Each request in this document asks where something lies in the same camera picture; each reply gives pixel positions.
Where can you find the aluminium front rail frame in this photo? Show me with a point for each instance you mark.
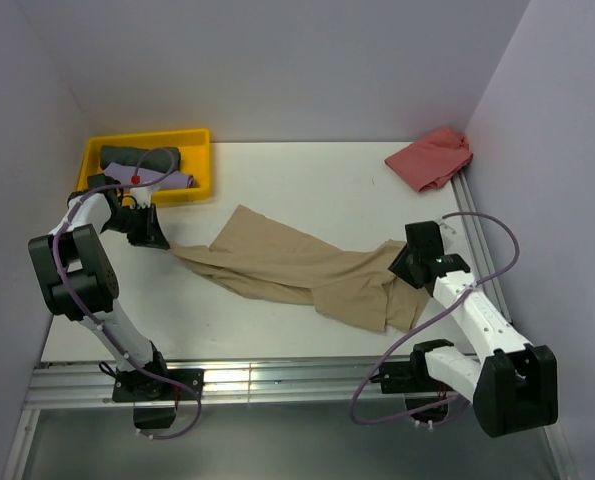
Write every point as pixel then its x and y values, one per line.
pixel 275 419

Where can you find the beige t shirt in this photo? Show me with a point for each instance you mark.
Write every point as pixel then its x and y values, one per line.
pixel 262 259

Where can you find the dark green rolled shirt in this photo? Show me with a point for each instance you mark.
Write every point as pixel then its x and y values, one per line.
pixel 159 159

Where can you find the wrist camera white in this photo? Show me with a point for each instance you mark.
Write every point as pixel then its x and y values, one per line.
pixel 448 234
pixel 142 191

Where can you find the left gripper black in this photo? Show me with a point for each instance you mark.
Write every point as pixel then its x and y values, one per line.
pixel 151 231

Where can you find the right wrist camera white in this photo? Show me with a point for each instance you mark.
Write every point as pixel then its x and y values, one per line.
pixel 448 234

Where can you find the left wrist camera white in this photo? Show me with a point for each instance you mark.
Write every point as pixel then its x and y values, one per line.
pixel 142 191

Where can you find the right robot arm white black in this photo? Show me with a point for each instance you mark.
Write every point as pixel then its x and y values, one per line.
pixel 511 383

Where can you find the lavender folded shirt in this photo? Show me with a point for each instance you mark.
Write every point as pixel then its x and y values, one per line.
pixel 125 177

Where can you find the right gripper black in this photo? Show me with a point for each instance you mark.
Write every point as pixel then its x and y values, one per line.
pixel 398 266

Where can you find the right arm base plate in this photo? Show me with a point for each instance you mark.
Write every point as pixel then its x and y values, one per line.
pixel 399 377

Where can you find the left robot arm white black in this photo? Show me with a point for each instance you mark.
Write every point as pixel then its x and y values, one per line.
pixel 77 279

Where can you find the aluminium right side rail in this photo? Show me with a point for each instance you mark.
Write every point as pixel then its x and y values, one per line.
pixel 481 260

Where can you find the pink t shirt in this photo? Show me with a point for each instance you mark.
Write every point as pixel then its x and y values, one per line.
pixel 432 161

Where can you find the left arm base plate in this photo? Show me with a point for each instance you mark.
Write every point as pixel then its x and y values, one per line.
pixel 155 403

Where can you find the yellow plastic bin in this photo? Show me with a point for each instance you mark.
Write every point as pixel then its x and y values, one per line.
pixel 194 147

